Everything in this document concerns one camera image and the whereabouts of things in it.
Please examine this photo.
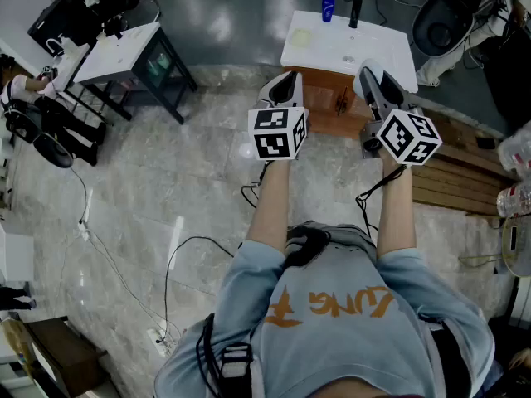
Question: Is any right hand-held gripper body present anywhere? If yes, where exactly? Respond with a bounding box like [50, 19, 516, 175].
[353, 58, 443, 167]

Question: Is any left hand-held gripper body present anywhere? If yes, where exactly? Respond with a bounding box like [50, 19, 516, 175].
[247, 70, 310, 162]

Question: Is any person's left forearm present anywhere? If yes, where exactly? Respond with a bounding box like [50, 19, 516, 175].
[245, 159, 292, 265]

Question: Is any person's right forearm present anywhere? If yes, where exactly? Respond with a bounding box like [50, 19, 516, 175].
[375, 155, 418, 260]

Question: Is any wooden slat pallet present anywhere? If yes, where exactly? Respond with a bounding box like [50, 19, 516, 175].
[409, 104, 520, 218]

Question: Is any wooden vanity cabinet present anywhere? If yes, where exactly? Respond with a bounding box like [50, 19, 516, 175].
[295, 66, 375, 141]

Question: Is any white washbasin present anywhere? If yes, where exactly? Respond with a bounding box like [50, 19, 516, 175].
[280, 9, 420, 95]

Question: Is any clear plastic bottle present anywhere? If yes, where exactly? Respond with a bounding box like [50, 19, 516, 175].
[497, 121, 531, 178]
[495, 180, 531, 219]

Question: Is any white shell chair black seat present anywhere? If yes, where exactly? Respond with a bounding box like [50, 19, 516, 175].
[411, 0, 476, 60]

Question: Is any black chest pouch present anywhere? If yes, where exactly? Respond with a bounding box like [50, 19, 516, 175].
[285, 226, 332, 269]

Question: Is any black faucet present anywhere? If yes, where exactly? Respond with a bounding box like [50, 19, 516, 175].
[343, 0, 364, 30]

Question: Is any yellow round racket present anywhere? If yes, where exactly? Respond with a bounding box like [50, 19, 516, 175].
[457, 215, 531, 279]

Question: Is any light blue printed shirt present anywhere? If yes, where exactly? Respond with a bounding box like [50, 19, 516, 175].
[153, 221, 497, 398]

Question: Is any white desk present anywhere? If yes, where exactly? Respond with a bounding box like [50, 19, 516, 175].
[0, 35, 91, 95]

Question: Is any black office chair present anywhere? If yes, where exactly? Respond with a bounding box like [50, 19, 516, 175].
[2, 99, 76, 170]

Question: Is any white box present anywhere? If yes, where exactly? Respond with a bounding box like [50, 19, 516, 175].
[0, 221, 36, 284]

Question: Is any dark brown wooden cabinet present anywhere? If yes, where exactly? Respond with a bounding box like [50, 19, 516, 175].
[23, 316, 110, 398]

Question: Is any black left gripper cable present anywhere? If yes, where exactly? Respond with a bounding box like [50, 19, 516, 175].
[241, 160, 271, 210]

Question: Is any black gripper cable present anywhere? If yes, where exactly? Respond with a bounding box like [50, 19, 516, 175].
[241, 160, 271, 210]
[355, 164, 408, 240]

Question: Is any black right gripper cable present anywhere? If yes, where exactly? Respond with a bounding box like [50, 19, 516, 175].
[355, 164, 408, 240]

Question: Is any white table with black frame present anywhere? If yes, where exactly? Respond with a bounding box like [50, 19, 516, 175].
[65, 21, 199, 125]

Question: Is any black floor cable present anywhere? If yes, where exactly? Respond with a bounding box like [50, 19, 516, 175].
[163, 235, 236, 340]

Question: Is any black shoulder strap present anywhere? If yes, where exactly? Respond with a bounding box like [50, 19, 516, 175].
[418, 313, 472, 391]

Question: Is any black harness strap with buckle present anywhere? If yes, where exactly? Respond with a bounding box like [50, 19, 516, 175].
[195, 313, 255, 398]

